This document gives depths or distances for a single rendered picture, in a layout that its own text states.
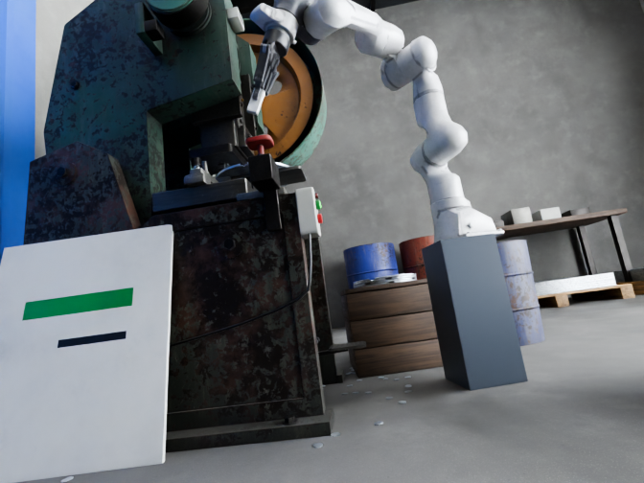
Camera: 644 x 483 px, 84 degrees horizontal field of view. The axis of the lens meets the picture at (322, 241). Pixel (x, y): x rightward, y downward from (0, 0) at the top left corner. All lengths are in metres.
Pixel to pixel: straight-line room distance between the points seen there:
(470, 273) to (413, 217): 3.52
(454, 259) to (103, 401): 1.03
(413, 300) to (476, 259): 0.40
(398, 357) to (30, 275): 1.25
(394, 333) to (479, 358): 0.41
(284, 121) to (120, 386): 1.31
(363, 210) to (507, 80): 2.55
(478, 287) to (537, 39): 5.17
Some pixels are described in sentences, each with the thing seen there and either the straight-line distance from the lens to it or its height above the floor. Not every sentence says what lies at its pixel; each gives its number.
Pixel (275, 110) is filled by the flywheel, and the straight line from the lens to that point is 1.87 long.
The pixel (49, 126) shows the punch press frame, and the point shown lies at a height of 1.02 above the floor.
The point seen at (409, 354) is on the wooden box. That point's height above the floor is 0.07.
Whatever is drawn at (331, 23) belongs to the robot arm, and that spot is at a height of 1.06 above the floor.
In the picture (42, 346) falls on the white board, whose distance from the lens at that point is 1.20.
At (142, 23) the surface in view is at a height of 1.23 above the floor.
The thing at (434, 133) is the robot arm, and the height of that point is 0.81.
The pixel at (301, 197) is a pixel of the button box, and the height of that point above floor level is 0.60.
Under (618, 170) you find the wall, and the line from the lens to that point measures 5.72.
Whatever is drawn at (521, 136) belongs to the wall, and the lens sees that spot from 5.37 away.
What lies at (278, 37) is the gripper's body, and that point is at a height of 1.03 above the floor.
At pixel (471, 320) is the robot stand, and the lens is 1.19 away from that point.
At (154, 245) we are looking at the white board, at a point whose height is 0.53.
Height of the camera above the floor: 0.30
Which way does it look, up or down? 10 degrees up
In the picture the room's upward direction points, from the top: 8 degrees counter-clockwise
